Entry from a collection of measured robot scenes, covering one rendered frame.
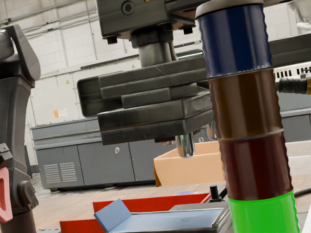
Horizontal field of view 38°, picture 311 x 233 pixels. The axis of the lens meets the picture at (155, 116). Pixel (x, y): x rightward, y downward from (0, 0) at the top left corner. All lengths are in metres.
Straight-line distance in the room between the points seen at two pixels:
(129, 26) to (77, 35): 7.97
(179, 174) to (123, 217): 2.30
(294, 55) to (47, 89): 6.01
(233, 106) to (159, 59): 0.29
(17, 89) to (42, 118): 5.58
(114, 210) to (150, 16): 0.27
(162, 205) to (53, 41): 7.95
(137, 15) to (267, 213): 0.31
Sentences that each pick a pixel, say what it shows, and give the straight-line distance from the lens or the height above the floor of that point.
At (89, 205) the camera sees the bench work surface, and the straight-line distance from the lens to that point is 1.20.
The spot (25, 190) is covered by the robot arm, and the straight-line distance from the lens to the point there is 0.86.
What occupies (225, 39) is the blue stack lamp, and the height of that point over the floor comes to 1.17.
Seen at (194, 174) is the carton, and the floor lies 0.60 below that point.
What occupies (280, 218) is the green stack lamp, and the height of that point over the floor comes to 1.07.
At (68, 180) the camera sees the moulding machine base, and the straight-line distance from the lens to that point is 6.41.
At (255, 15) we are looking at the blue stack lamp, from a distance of 0.26.
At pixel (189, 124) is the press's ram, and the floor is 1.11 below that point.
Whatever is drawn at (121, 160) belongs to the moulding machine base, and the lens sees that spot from 5.87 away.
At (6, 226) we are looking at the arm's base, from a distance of 0.90.
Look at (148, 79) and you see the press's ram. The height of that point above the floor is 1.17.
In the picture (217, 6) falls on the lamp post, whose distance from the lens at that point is 0.25.
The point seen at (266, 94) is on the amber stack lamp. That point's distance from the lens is 0.25.
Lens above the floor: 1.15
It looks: 3 degrees down
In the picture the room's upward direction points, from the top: 10 degrees counter-clockwise
